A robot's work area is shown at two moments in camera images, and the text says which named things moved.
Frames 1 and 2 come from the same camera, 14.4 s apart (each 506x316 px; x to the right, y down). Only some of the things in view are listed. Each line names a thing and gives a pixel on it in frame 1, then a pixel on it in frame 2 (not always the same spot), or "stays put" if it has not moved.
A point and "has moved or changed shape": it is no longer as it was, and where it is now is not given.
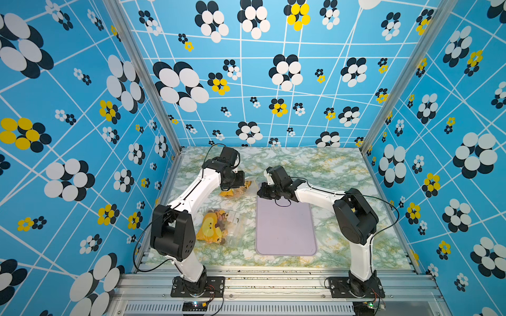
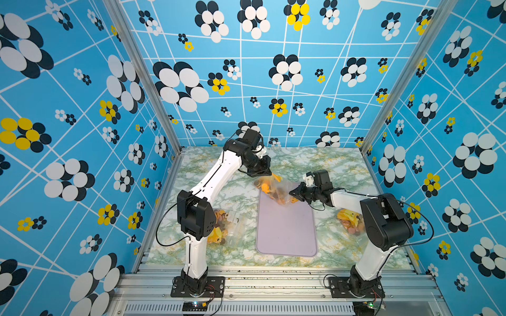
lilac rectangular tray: (284, 227) stays put
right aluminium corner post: (436, 20) stays put
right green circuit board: (363, 307) stays put
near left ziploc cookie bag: (221, 226) stays put
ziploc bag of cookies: (249, 189) has moved or changed shape
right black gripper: (263, 193) to (299, 192)
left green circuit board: (194, 306) stays put
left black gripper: (240, 181) to (265, 168)
